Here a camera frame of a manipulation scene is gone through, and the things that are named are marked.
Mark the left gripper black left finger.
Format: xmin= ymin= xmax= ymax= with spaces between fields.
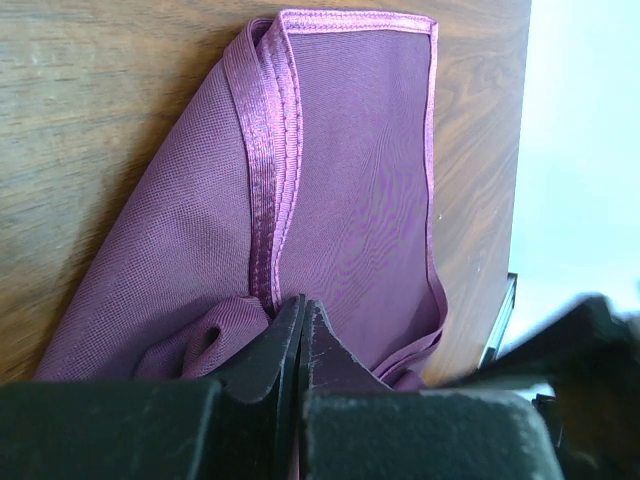
xmin=1 ymin=297 xmax=305 ymax=479

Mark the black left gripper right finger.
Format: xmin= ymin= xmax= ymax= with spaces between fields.
xmin=299 ymin=301 xmax=563 ymax=479

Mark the purple cloth napkin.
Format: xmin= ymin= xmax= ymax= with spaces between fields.
xmin=35 ymin=9 xmax=447 ymax=390

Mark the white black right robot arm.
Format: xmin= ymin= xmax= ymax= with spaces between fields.
xmin=445 ymin=295 xmax=639 ymax=479

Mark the aluminium frame rail right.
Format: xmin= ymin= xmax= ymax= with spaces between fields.
xmin=478 ymin=272 xmax=518 ymax=368

